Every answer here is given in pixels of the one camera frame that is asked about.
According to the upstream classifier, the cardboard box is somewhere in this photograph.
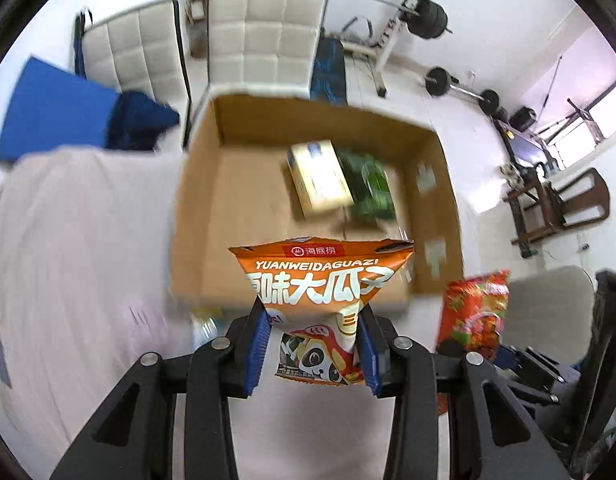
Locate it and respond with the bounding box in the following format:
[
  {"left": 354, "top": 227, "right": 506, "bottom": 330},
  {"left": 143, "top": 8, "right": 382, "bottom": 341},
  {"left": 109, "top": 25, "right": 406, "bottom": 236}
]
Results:
[{"left": 170, "top": 92, "right": 464, "bottom": 311}]

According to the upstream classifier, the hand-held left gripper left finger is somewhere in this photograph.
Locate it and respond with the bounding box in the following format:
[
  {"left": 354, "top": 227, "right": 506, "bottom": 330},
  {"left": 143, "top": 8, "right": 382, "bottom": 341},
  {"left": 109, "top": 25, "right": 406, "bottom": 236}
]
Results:
[{"left": 50, "top": 300, "right": 272, "bottom": 480}]

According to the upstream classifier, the green snack packet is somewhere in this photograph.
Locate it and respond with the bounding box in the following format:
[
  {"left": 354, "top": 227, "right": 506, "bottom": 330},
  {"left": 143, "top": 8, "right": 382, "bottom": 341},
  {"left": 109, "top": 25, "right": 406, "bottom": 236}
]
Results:
[{"left": 338, "top": 149, "right": 395, "bottom": 223}]

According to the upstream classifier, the pale yellow carton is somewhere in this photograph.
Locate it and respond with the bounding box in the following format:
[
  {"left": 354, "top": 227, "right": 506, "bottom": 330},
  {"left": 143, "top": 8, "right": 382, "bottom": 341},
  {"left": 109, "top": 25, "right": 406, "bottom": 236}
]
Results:
[{"left": 287, "top": 140, "right": 355, "bottom": 217}]

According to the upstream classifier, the orange snack bag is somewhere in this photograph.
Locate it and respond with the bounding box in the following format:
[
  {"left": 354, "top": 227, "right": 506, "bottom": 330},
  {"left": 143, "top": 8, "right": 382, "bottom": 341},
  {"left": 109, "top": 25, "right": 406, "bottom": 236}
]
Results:
[{"left": 228, "top": 238, "right": 415, "bottom": 387}]

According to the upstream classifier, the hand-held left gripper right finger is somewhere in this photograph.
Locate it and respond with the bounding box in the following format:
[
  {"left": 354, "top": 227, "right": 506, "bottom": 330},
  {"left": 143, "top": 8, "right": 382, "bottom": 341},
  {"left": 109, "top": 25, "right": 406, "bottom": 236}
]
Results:
[{"left": 356, "top": 304, "right": 571, "bottom": 480}]

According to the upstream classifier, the white weight bench rack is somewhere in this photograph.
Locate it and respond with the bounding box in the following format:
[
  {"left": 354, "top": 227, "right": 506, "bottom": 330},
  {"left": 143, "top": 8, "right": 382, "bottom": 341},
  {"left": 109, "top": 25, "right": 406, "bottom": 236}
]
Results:
[{"left": 343, "top": 0, "right": 435, "bottom": 98}]

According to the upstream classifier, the small barbell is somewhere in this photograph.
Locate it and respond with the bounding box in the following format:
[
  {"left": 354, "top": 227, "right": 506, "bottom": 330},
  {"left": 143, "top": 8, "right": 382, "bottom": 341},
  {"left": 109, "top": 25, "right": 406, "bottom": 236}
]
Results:
[{"left": 424, "top": 66, "right": 508, "bottom": 117}]

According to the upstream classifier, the grey cushioned seat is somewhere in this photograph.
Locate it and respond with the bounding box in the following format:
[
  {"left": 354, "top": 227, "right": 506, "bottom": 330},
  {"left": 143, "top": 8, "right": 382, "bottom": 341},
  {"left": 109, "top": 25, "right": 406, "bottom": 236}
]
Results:
[{"left": 500, "top": 265, "right": 596, "bottom": 365}]

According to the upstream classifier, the blue mat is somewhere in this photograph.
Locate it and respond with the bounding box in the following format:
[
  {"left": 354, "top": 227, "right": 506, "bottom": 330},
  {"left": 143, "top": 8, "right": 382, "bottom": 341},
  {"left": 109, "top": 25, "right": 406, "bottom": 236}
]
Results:
[{"left": 0, "top": 56, "right": 123, "bottom": 165}]

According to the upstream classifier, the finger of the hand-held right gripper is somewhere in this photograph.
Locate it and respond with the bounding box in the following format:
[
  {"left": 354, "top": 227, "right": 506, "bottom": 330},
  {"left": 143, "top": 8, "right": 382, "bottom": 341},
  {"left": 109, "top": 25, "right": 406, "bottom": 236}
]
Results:
[{"left": 492, "top": 344, "right": 561, "bottom": 407}]

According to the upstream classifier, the dark blue cloth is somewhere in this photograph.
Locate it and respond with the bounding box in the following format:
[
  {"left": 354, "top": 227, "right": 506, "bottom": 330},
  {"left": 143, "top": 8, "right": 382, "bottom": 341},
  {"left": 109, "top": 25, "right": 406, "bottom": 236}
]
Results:
[{"left": 108, "top": 91, "right": 181, "bottom": 152}]

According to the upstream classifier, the barbell with black plates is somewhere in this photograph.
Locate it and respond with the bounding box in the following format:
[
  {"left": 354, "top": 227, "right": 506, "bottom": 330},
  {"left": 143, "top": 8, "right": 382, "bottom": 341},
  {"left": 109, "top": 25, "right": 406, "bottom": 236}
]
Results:
[{"left": 194, "top": 0, "right": 453, "bottom": 41}]

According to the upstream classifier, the pale pink bed sheet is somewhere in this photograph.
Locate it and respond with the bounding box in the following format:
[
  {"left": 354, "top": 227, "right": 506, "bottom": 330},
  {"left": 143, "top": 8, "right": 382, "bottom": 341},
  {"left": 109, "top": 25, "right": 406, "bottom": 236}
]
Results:
[{"left": 0, "top": 146, "right": 199, "bottom": 480}]

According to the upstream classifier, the dark wooden chair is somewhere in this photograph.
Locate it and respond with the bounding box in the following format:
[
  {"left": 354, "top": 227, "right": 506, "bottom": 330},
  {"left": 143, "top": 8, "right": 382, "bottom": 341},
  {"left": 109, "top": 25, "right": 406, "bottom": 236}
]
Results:
[{"left": 504, "top": 166, "right": 611, "bottom": 257}]

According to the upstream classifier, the blue and black bag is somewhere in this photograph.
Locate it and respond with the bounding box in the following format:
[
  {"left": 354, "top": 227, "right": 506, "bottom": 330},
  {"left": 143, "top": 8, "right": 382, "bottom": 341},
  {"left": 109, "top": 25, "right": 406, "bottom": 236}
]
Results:
[{"left": 310, "top": 36, "right": 347, "bottom": 106}]

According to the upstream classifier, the red snack bag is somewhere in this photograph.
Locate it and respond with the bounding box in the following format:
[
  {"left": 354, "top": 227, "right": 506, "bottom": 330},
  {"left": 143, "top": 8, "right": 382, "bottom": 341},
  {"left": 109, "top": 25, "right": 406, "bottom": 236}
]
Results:
[{"left": 434, "top": 269, "right": 511, "bottom": 416}]

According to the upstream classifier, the white quilted chair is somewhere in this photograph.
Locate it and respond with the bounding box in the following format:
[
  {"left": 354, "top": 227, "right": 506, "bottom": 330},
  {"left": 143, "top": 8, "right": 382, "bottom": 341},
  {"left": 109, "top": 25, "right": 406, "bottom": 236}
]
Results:
[
  {"left": 75, "top": 0, "right": 193, "bottom": 111},
  {"left": 206, "top": 0, "right": 330, "bottom": 101}
]

